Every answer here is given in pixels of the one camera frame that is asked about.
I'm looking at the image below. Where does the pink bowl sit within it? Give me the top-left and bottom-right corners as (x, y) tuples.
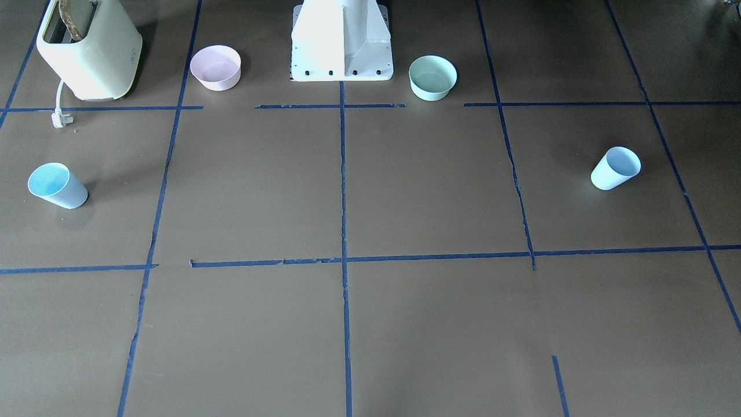
(189, 45), (243, 92)

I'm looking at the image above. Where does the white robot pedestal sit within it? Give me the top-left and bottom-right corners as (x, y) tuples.
(289, 1), (394, 82)

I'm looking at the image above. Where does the mint green bowl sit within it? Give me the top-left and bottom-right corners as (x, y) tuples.
(408, 55), (458, 102)

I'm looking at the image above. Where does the white toaster power cable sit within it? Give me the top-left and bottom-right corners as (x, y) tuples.
(52, 80), (74, 129)

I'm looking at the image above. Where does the light blue cup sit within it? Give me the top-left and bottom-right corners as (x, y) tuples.
(27, 163), (89, 209)
(590, 146), (641, 191)

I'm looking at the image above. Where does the toast slice in toaster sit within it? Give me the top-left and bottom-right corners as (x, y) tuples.
(57, 1), (91, 42)

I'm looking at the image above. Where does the cream toaster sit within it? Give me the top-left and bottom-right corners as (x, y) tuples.
(35, 1), (142, 102)

